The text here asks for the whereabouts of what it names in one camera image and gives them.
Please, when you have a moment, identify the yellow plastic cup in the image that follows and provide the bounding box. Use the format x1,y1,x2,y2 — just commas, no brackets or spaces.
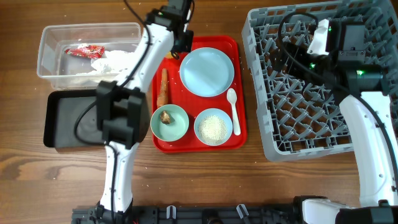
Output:
165,52,173,59

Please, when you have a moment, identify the light blue plate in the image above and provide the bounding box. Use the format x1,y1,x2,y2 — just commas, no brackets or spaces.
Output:
179,47,234,98

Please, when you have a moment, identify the white plastic spoon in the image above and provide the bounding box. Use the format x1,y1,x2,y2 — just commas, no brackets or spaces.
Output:
227,88,241,136

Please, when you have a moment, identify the white napkin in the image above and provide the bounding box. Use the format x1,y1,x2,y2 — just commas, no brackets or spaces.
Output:
78,50,136,75

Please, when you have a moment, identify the orange carrot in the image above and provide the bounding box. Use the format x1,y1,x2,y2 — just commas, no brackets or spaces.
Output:
157,68,169,107

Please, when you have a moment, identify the red snack wrapper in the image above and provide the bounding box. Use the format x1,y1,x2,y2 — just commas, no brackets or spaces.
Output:
65,45,104,59

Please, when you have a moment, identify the light blue rice bowl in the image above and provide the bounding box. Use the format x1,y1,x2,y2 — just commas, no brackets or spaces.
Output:
193,108,233,146

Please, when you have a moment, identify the brown food scrap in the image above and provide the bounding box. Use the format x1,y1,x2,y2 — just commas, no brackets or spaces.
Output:
160,110,172,124

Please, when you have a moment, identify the white rice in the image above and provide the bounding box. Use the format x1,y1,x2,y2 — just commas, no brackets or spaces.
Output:
198,115,227,145

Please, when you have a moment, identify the green bowl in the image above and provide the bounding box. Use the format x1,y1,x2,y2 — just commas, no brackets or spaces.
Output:
150,105,189,142

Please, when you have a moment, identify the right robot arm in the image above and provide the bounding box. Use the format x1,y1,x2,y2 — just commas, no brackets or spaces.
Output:
276,42,397,223

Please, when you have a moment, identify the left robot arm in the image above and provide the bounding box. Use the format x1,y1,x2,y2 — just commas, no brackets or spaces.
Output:
95,0,195,223

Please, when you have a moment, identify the grey dishwasher rack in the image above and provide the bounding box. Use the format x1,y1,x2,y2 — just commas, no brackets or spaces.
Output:
242,1,397,161

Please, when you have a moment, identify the clear plastic waste bin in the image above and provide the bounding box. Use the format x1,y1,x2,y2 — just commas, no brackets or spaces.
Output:
37,22,141,90

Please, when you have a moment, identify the black waste tray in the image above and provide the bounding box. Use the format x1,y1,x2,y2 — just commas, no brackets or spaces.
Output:
43,89,103,149

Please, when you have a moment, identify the red serving tray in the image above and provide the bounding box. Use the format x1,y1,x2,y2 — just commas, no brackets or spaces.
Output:
150,35,247,153

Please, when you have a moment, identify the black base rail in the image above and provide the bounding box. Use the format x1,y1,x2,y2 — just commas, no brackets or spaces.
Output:
71,204,305,224

